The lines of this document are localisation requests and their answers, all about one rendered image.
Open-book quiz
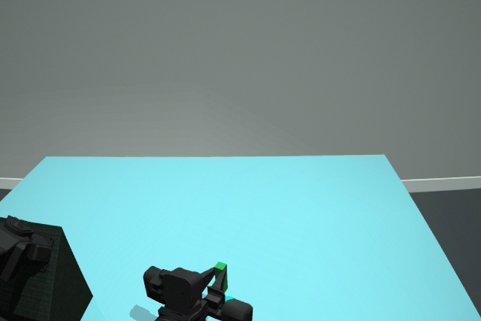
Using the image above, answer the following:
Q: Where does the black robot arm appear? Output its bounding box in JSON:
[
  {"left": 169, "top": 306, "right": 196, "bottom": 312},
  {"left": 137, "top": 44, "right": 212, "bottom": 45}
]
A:
[{"left": 0, "top": 215, "right": 208, "bottom": 321}]

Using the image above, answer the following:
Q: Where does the green rectangular post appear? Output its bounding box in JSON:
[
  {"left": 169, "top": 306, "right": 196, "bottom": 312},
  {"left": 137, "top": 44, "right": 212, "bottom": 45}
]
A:
[{"left": 214, "top": 262, "right": 228, "bottom": 293}]

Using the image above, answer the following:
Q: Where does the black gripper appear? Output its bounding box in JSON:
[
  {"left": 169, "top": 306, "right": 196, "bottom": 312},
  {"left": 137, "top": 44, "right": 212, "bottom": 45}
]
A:
[{"left": 143, "top": 266, "right": 253, "bottom": 321}]

